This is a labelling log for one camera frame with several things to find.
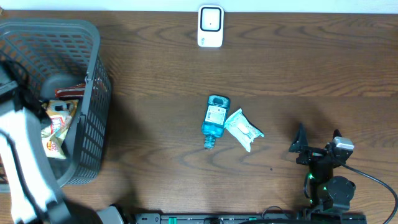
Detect yellow snack bag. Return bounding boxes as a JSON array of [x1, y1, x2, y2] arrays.
[[41, 100, 79, 159]]

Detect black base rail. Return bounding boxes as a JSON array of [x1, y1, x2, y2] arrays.
[[132, 212, 368, 224]]

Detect black right camera cable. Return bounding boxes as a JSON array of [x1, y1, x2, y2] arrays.
[[341, 164, 398, 224]]

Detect orange snack bar wrapper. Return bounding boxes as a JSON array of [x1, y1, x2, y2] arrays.
[[55, 83, 86, 98]]

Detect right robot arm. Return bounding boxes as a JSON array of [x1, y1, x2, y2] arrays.
[[289, 124, 356, 213]]

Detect light green wet wipes pack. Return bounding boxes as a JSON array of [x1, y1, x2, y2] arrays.
[[224, 108, 264, 152]]

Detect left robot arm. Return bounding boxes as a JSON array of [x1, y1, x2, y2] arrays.
[[1, 60, 125, 224]]

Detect grey plastic shopping basket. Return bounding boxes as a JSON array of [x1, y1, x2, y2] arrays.
[[1, 18, 112, 186]]

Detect blue mouthwash bottle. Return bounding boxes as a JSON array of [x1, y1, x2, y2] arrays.
[[201, 95, 231, 151]]

